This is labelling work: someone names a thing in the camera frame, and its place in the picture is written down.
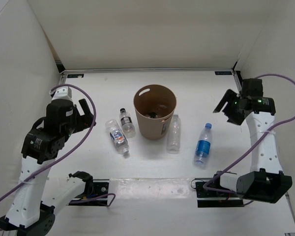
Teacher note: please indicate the blue label water bottle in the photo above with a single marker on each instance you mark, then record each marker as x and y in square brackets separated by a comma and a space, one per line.
[203, 146]

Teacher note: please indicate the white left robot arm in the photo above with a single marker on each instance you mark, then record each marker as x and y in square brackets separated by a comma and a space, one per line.
[29, 214]

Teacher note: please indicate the black label plastic bottle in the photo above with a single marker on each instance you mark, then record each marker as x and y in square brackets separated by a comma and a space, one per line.
[126, 123]

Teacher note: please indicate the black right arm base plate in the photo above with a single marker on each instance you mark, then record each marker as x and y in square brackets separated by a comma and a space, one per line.
[213, 199]

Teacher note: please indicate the orange blue label bottle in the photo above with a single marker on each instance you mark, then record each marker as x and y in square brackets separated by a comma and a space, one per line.
[117, 136]

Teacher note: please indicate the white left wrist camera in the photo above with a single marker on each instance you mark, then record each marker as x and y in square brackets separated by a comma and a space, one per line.
[62, 93]

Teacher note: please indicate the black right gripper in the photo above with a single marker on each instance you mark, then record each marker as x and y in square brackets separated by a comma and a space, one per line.
[235, 119]

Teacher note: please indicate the aluminium left table rail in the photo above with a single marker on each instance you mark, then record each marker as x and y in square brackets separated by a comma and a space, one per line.
[62, 77]

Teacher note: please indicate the aluminium right table rail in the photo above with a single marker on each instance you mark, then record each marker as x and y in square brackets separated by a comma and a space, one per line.
[291, 209]

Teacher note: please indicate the brown cylindrical waste bin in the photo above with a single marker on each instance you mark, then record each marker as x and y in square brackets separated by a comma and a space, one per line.
[154, 106]

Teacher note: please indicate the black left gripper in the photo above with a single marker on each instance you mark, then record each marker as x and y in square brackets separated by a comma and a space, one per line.
[84, 121]

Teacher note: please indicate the clear unlabelled plastic bottle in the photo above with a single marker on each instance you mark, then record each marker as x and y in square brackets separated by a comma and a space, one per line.
[174, 134]

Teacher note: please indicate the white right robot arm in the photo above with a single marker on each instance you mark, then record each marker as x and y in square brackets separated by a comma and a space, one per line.
[266, 181]

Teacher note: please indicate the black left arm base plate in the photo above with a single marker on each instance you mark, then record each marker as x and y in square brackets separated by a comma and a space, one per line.
[100, 187]

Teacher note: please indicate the aluminium table rail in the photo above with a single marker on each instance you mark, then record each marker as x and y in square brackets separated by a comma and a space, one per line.
[291, 209]
[62, 77]

